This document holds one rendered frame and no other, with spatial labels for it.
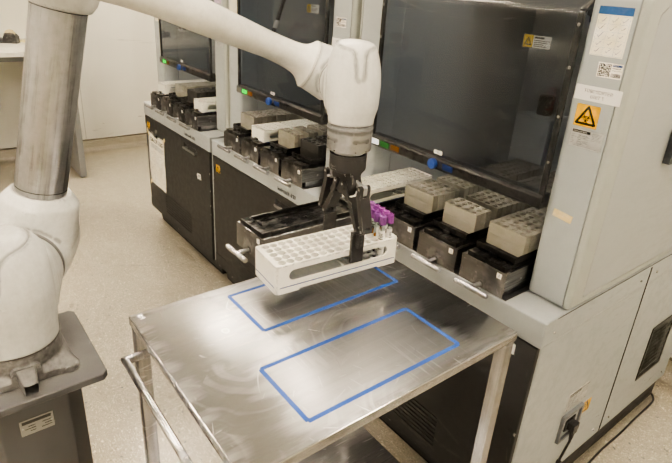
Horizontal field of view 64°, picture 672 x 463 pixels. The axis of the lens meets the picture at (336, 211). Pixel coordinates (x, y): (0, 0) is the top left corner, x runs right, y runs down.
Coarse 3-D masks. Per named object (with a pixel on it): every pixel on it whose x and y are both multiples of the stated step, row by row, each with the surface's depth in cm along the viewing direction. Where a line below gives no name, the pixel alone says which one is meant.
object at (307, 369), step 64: (192, 320) 102; (256, 320) 103; (320, 320) 105; (384, 320) 106; (448, 320) 107; (192, 384) 86; (256, 384) 87; (320, 384) 88; (384, 384) 89; (256, 448) 75; (320, 448) 78; (384, 448) 145
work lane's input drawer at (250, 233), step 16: (288, 208) 155; (304, 208) 159; (320, 208) 160; (336, 208) 161; (240, 224) 146; (256, 224) 144; (272, 224) 148; (288, 224) 148; (304, 224) 147; (320, 224) 149; (336, 224) 153; (240, 240) 148; (256, 240) 141; (272, 240) 140; (240, 256) 140
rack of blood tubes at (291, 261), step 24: (288, 240) 114; (312, 240) 114; (336, 240) 116; (384, 240) 116; (264, 264) 107; (288, 264) 104; (312, 264) 107; (336, 264) 117; (360, 264) 115; (384, 264) 119; (288, 288) 106
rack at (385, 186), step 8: (408, 168) 181; (368, 176) 170; (376, 176) 172; (384, 176) 172; (392, 176) 172; (400, 176) 172; (408, 176) 173; (416, 176) 173; (424, 176) 174; (368, 184) 164; (376, 184) 165; (384, 184) 165; (392, 184) 165; (400, 184) 166; (376, 192) 161; (384, 192) 174; (392, 192) 174; (400, 192) 174; (376, 200) 162; (384, 200) 164
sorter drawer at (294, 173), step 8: (288, 160) 197; (296, 160) 196; (288, 168) 197; (296, 168) 193; (304, 168) 192; (312, 168) 193; (320, 168) 195; (288, 176) 198; (296, 176) 194; (304, 176) 192; (312, 176) 194; (320, 176) 196; (288, 184) 191; (296, 184) 195
